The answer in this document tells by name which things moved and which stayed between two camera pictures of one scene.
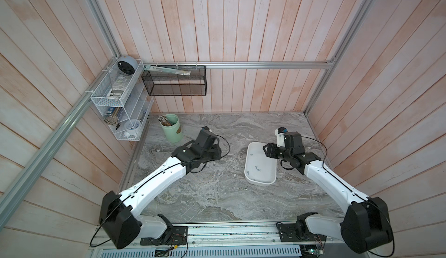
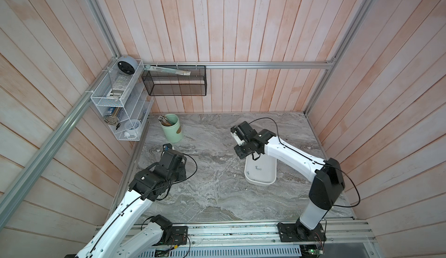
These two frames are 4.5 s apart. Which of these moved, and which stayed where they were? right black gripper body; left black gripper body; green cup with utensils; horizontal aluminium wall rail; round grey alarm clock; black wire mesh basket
Moved: right black gripper body; left black gripper body
Stayed: black wire mesh basket; horizontal aluminium wall rail; round grey alarm clock; green cup with utensils
